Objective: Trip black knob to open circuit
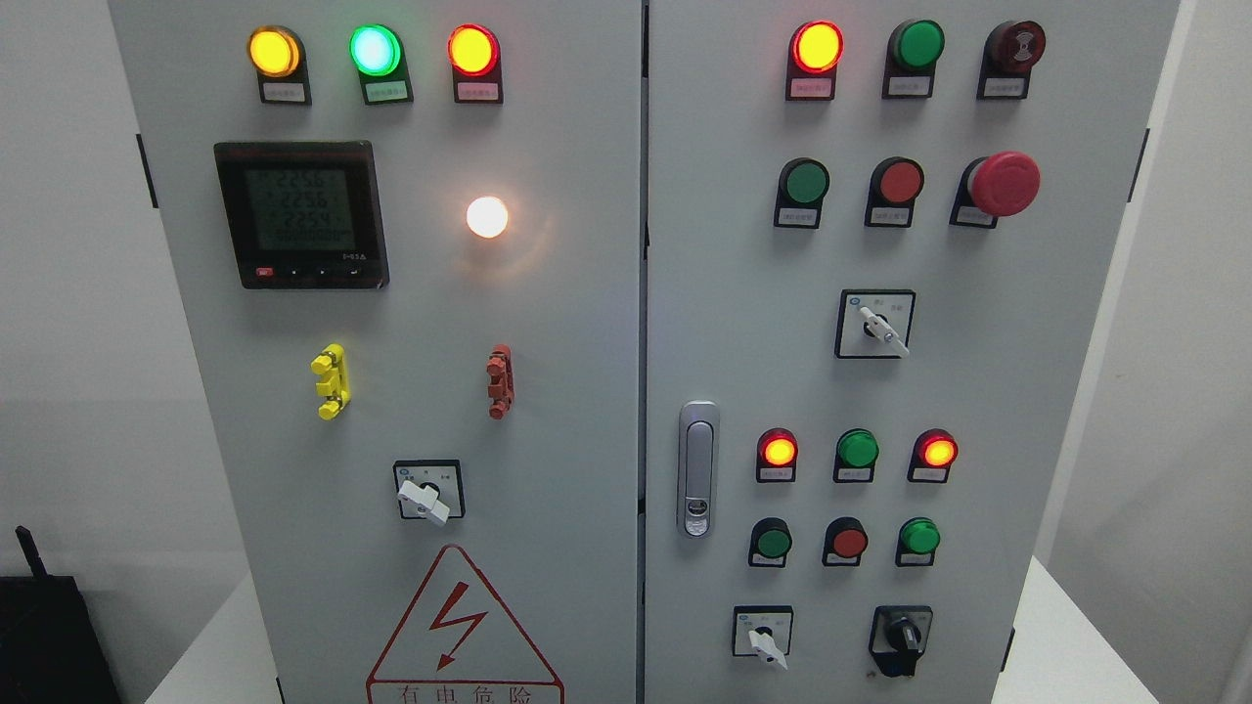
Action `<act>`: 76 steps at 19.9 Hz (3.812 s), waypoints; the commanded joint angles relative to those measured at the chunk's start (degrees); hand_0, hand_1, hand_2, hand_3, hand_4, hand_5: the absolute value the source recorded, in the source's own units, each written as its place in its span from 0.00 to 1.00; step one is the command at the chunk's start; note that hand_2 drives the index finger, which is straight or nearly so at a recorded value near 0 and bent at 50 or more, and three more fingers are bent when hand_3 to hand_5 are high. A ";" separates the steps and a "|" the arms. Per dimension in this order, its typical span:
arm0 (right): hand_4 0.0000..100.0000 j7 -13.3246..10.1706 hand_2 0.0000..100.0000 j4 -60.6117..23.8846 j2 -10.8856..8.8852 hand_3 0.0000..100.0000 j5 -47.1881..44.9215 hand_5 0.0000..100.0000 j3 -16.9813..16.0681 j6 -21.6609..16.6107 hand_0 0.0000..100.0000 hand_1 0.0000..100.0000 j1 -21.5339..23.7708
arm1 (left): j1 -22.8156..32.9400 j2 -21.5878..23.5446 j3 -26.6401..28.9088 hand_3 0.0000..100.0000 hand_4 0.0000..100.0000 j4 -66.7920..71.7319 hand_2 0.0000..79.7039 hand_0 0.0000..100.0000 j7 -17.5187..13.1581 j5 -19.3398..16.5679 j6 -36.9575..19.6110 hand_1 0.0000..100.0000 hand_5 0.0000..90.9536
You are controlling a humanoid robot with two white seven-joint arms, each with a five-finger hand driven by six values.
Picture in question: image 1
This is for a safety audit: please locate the black rotary knob switch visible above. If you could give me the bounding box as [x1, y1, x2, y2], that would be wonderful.
[868, 605, 933, 678]

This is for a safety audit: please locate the grey electrical control cabinet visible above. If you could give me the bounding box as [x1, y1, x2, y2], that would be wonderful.
[109, 1, 1179, 703]

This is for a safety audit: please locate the silver cabinet door latch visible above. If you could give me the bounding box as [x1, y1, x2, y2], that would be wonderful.
[677, 400, 721, 539]

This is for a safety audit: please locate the red terminal connector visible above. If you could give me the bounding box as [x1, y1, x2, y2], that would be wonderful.
[485, 344, 515, 420]

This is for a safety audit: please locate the lit red lamp lower left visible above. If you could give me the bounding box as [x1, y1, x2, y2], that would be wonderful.
[755, 427, 799, 484]

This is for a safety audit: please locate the lit red lamp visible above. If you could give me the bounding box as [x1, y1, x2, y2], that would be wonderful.
[906, 428, 959, 484]
[755, 427, 799, 484]
[785, 20, 844, 101]

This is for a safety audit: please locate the glowing white indicator lamp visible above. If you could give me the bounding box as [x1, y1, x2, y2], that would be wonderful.
[464, 195, 511, 241]

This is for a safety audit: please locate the green push button lower left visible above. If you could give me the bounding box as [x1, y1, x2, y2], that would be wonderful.
[747, 517, 794, 569]

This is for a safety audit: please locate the green push button upper row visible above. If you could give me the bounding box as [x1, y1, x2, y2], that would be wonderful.
[772, 157, 830, 229]

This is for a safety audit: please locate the green lamp lower middle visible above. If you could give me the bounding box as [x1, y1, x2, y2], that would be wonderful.
[833, 428, 880, 484]

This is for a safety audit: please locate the red push button lower middle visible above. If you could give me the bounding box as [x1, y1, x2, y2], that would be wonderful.
[823, 516, 869, 567]

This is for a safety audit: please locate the yellow terminal connector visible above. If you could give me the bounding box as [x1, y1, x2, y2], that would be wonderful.
[309, 343, 352, 420]

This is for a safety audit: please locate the red push button upper row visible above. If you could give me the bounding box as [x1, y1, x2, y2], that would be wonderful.
[864, 157, 924, 229]

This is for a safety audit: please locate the lit red lamp lower right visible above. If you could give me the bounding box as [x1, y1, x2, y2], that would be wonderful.
[906, 428, 959, 484]

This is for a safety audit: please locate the orange-red indicator lamp left door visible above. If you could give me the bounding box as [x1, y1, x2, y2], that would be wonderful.
[447, 23, 505, 104]

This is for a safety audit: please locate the red lightning warning sticker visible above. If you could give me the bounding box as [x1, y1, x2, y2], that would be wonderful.
[366, 545, 566, 703]

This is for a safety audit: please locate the green push button lower right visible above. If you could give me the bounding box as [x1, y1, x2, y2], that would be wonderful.
[895, 516, 942, 567]

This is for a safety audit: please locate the black digital power meter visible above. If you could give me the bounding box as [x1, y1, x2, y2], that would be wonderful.
[213, 140, 389, 289]

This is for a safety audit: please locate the lit red lamp top right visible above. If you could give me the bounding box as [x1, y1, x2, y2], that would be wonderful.
[785, 20, 844, 101]

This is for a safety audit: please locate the lit green indicator lamp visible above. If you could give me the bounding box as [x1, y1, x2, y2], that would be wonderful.
[348, 23, 413, 106]

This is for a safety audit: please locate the red emergency stop mushroom button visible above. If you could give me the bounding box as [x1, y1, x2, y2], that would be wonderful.
[949, 152, 1042, 229]

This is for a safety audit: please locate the green lamp top right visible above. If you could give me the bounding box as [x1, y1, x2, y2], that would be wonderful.
[881, 19, 945, 100]

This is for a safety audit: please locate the yellow indicator lamp top left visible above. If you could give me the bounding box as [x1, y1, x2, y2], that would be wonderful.
[247, 25, 312, 106]

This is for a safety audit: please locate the dark red buzzer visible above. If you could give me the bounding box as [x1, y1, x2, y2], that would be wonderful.
[977, 20, 1047, 100]

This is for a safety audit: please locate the black device with antenna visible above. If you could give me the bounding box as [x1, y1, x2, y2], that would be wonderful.
[1, 526, 120, 703]

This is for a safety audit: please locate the white selector switch left door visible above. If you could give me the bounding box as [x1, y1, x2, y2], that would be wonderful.
[392, 458, 466, 527]

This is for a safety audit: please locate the white selector switch upper right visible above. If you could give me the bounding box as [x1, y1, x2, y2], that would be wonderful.
[833, 288, 916, 358]

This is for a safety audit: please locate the white selector switch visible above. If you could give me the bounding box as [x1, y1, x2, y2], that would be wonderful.
[732, 605, 795, 670]
[833, 288, 916, 358]

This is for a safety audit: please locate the white selector switch bottom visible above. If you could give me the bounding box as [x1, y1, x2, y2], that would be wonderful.
[732, 605, 795, 670]

